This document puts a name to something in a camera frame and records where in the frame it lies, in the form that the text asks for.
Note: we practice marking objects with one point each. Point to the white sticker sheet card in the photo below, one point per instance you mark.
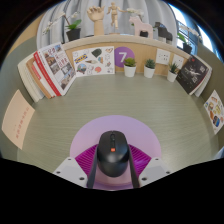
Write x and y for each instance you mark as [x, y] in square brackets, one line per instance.
[93, 61]

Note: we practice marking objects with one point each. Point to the red-spined book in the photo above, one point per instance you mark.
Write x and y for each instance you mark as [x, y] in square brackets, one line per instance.
[42, 71]

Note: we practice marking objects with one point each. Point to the green felt desk partition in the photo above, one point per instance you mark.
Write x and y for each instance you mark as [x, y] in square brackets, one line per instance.
[213, 73]
[11, 70]

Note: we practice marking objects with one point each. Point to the round purple number sign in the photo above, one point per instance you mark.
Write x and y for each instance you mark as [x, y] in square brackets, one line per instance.
[121, 55]

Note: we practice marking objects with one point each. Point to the wooden hand model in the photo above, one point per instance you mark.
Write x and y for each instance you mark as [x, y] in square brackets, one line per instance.
[96, 20]

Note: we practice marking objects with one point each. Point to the wooden mannequin figure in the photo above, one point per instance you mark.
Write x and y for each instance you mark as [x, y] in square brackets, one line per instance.
[114, 15]

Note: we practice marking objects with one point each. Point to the black horse figurine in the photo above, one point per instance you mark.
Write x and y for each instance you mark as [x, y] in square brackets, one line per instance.
[162, 32]

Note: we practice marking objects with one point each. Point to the magazine with photo cover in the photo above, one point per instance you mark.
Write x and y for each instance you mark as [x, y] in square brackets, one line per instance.
[58, 66]

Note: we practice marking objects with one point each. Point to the purple mouse pad with wrist rest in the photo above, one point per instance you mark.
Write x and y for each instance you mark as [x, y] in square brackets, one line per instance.
[115, 125]

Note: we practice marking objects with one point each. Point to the white orchid in black pot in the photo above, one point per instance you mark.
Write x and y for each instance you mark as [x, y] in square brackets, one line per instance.
[187, 48]
[73, 34]

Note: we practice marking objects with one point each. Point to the beige book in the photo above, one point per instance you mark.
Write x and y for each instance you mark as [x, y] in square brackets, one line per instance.
[16, 118]

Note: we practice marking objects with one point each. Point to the kraft brown book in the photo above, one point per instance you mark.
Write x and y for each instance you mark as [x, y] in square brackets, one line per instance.
[36, 80]

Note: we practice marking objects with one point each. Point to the small potted succulent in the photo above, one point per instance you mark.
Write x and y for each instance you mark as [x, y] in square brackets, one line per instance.
[149, 72]
[171, 76]
[129, 71]

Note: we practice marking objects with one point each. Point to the pink horse figurine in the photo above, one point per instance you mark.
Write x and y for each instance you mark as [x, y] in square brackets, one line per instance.
[141, 26]

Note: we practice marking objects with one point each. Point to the grey curtain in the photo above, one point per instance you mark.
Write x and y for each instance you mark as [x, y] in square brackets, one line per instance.
[80, 10]

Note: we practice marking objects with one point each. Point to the small white orchid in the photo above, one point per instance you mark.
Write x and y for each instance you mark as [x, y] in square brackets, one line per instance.
[135, 11]

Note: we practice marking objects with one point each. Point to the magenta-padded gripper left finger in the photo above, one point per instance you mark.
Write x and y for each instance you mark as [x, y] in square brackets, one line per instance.
[71, 171]

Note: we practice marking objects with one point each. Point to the colourful picture card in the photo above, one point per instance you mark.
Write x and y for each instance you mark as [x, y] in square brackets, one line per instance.
[215, 111]

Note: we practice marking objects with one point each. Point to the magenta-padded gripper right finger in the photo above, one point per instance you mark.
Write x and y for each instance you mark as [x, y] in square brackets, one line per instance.
[155, 170]

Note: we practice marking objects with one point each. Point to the black cover book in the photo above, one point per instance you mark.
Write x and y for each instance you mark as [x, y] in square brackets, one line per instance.
[191, 75]

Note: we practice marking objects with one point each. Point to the white wall socket plate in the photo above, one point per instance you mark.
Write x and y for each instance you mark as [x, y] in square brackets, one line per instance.
[163, 56]
[178, 61]

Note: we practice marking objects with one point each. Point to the black computer mouse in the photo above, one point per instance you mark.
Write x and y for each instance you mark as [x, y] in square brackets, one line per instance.
[112, 155]

